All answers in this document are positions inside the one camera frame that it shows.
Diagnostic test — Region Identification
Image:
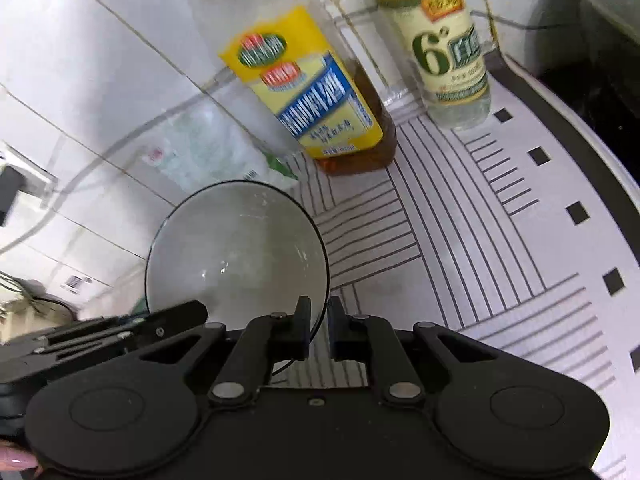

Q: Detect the white bowl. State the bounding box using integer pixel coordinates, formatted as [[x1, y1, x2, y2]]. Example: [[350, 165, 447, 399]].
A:
[[144, 180, 330, 335]]

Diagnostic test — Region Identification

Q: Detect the person's hand pink nail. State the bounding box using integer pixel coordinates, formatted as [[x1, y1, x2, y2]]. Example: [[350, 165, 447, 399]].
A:
[[0, 441, 41, 472]]

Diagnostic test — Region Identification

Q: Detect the striped white tablecloth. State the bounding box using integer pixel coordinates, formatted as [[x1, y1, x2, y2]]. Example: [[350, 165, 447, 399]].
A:
[[286, 53, 639, 479]]

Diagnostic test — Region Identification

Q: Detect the white salt bag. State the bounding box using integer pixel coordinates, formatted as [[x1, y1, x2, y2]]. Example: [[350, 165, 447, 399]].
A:
[[141, 101, 298, 194]]

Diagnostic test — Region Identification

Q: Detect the cooking wine bottle yellow label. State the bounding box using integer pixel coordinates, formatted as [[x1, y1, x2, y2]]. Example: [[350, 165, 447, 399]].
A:
[[188, 0, 397, 176]]

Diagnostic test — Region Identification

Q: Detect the white vinegar bottle yellow cap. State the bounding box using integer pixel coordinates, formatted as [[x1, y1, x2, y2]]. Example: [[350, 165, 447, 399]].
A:
[[367, 0, 491, 130]]

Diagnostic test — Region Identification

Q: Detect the black wok with lid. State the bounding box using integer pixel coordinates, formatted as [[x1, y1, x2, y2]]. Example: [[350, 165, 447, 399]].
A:
[[536, 0, 639, 133]]

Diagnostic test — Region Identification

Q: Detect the black power cable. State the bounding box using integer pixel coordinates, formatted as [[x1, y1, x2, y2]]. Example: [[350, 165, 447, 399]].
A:
[[0, 64, 241, 256]]

